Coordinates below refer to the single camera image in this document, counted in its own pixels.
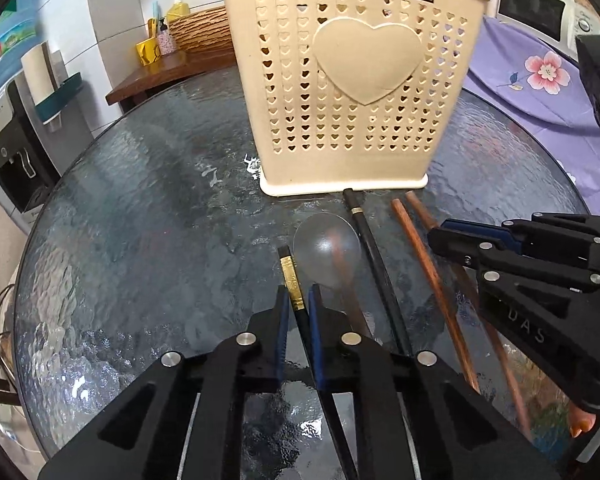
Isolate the cream perforated utensil holder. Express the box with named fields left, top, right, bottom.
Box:
left=212, top=0, right=492, bottom=197

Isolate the teal wall holder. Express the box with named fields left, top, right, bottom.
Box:
left=34, top=72, right=83, bottom=126

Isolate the white paper cup stack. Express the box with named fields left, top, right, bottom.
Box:
left=21, top=42, right=63, bottom=106

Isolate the blue water jug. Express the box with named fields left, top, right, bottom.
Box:
left=0, top=0, right=38, bottom=96

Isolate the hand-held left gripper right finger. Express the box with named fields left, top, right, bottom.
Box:
left=306, top=282, right=563, bottom=480

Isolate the clear plastic spoon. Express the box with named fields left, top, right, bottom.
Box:
left=292, top=211, right=376, bottom=341

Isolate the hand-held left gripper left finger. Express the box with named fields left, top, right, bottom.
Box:
left=37, top=284, right=301, bottom=480

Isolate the purple floral cloth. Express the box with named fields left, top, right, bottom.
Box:
left=462, top=15, right=600, bottom=221

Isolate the black chopstick gold patterned band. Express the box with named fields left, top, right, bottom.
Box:
left=277, top=245, right=358, bottom=480

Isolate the black chopstick thin gold ring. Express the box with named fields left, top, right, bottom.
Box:
left=342, top=187, right=415, bottom=358

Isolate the floral pump bottle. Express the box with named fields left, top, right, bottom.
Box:
left=157, top=17, right=177, bottom=56

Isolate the white microwave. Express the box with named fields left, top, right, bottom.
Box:
left=496, top=0, right=600, bottom=46

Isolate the wicker basket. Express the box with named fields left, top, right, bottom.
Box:
left=169, top=4, right=236, bottom=56

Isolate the wooden side table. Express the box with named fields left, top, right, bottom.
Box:
left=105, top=50, right=241, bottom=111

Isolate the water dispenser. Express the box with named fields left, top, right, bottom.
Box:
left=0, top=80, right=63, bottom=221

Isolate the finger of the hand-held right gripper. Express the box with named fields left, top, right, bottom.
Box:
left=441, top=212, right=600, bottom=263
left=427, top=226, right=600, bottom=292

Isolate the person's right hand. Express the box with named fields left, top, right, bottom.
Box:
left=569, top=402, right=597, bottom=437

